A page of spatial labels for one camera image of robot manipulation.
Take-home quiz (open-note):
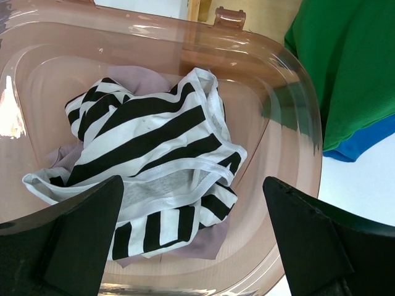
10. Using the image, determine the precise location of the pink ribbed tank top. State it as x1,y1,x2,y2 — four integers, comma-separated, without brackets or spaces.
47,66,229,260

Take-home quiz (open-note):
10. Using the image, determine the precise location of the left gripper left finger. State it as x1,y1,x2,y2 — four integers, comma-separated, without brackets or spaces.
1,176,123,295

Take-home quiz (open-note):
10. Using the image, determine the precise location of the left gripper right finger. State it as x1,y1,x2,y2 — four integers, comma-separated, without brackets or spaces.
263,176,394,295

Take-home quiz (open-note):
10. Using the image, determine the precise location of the wooden clothes rack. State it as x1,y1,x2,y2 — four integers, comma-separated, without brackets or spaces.
187,0,212,22

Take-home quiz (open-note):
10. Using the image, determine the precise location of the black white striped tank top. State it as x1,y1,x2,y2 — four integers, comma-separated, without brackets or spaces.
22,68,247,261

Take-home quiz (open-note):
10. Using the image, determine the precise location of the translucent brown plastic bin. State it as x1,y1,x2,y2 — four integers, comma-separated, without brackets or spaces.
1,1,322,295

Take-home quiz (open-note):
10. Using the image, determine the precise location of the blue tank top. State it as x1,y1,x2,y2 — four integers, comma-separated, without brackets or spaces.
323,130,394,162

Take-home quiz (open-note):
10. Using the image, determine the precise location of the green tank top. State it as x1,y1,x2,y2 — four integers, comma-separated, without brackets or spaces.
284,1,394,152

